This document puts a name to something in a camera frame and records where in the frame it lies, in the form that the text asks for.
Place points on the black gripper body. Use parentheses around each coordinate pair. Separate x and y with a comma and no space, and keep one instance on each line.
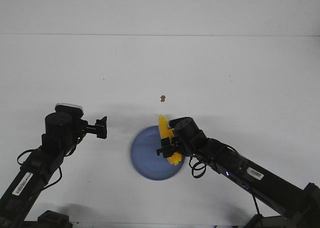
(85,128)
(177,148)

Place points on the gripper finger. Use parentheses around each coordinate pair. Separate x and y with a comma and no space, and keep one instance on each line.
(102,122)
(101,133)
(166,142)
(166,151)

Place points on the small brown table mark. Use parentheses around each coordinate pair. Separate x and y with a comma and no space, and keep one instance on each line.
(163,98)

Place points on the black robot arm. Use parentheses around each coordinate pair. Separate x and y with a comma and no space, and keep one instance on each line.
(63,132)
(296,207)

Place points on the blue round plate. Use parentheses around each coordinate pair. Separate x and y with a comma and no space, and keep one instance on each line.
(144,158)

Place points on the yellow corn cob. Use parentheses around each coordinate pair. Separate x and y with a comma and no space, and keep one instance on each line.
(166,132)

